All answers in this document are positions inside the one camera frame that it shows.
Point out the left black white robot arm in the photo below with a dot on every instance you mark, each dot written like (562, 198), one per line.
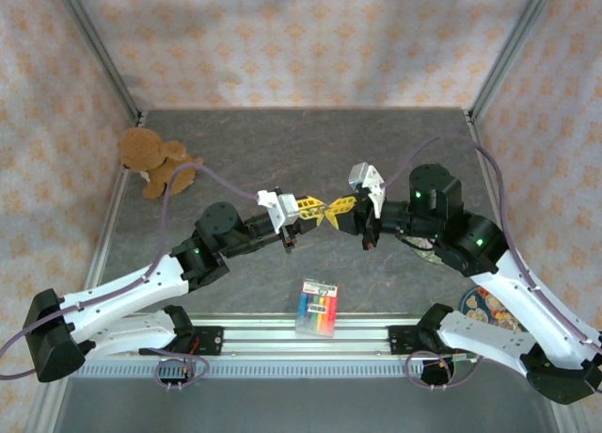
(117, 292)

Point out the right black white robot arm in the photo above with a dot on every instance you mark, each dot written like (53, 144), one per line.
(541, 310)

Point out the rainbow marker pack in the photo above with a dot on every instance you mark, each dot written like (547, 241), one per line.
(317, 308)

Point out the brown teddy bear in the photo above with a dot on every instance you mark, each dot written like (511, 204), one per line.
(141, 150)

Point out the blue cartoon plate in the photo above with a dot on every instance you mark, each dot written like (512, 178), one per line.
(475, 303)

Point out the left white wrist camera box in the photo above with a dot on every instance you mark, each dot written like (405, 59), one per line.
(275, 204)

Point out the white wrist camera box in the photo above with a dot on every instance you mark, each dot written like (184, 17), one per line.
(364, 174)
(275, 204)

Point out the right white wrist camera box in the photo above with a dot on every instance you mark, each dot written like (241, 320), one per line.
(364, 174)

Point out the aluminium table side rail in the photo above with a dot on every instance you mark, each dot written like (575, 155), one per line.
(108, 226)
(477, 132)

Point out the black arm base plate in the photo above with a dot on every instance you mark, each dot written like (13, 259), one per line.
(211, 339)
(400, 339)

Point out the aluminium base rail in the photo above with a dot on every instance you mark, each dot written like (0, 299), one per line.
(263, 339)

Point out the aluminium frame post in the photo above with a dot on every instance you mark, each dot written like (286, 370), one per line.
(96, 42)
(512, 42)

